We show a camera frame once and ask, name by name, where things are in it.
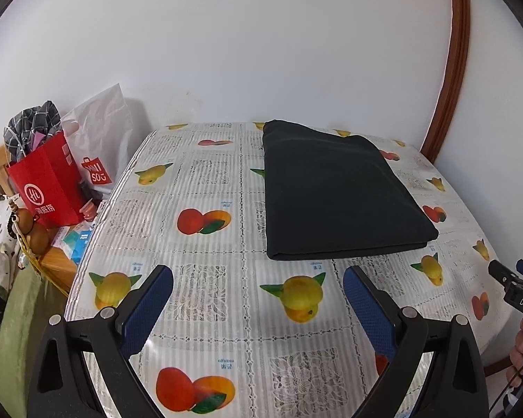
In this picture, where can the wooden door frame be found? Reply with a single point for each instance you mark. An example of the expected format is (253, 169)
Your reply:
(455, 52)

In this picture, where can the wooden nightstand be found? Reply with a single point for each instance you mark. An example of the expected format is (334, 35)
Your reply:
(59, 261)

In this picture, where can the white plastic bag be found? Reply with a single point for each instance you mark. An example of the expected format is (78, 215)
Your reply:
(109, 130)

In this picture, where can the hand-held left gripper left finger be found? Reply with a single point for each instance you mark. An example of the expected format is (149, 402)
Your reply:
(148, 309)

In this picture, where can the black sweatshirt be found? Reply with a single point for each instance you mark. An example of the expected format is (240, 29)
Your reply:
(331, 191)

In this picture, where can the small pink object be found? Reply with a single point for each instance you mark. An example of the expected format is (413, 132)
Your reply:
(90, 209)

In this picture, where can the red paper bag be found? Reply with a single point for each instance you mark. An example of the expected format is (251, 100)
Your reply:
(48, 183)

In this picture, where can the wooden table edge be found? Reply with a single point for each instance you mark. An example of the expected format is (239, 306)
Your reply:
(497, 363)

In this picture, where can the teal tissue pack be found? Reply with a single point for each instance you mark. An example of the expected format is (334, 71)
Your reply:
(78, 244)

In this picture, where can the brown gourd pendant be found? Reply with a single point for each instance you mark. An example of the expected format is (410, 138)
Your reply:
(37, 237)

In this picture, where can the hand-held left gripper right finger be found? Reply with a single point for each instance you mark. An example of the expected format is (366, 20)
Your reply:
(368, 309)

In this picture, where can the grey plaid cloth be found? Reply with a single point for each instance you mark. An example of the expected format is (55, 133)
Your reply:
(26, 126)

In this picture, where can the fruit print tablecloth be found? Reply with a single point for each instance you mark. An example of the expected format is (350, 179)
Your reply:
(226, 235)

